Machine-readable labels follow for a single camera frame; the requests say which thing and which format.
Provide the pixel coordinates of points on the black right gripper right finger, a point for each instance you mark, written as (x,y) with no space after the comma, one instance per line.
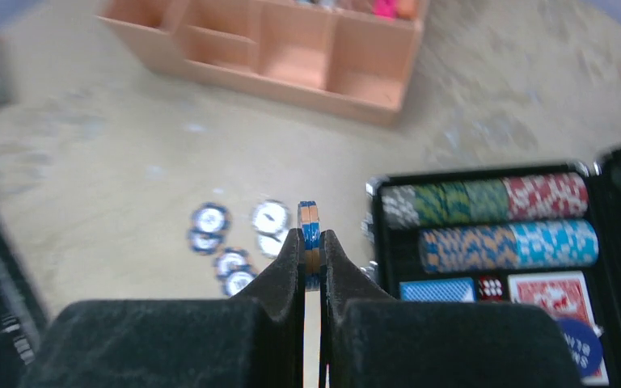
(371,339)

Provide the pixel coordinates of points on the blue orange chip row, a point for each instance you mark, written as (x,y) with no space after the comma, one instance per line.
(511,246)

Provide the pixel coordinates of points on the blue small blind button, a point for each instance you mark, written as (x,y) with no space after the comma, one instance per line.
(585,348)

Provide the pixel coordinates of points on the red dice row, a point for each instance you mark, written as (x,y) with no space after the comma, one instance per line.
(491,289)

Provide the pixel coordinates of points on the red playing card deck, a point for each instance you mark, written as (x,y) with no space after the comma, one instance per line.
(561,295)

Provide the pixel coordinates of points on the blue 10 chip single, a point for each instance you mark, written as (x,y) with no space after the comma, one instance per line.
(308,223)

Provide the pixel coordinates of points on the pink highlighter marker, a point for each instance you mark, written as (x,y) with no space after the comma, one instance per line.
(385,8)

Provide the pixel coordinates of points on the black poker chip case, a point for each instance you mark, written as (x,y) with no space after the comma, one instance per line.
(397,255)

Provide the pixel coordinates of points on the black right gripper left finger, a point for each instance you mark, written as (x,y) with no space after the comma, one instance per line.
(253,339)

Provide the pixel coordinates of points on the green red chip row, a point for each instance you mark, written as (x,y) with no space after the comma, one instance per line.
(515,198)

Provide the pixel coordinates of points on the peach desk organizer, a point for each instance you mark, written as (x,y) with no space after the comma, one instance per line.
(330,56)

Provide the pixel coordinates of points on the white 1 chip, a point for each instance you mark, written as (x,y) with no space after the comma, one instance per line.
(270,217)
(270,245)

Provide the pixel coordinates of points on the blue playing card deck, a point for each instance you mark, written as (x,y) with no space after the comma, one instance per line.
(443,290)

